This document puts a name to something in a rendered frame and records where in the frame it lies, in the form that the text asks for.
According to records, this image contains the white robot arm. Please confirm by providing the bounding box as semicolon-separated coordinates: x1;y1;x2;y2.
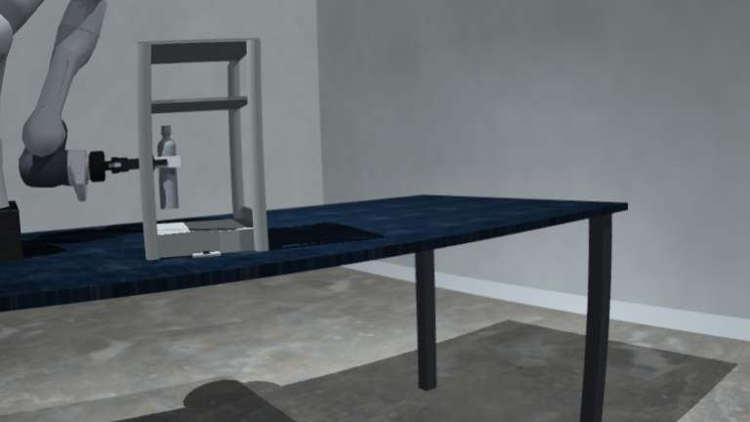
0;0;106;201

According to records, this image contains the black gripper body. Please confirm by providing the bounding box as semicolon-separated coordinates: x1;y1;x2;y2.
89;151;113;183

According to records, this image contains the white open shelving unit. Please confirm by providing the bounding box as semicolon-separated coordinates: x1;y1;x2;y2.
138;38;269;260

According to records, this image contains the grey bottle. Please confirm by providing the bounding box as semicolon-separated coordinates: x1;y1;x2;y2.
157;125;179;209

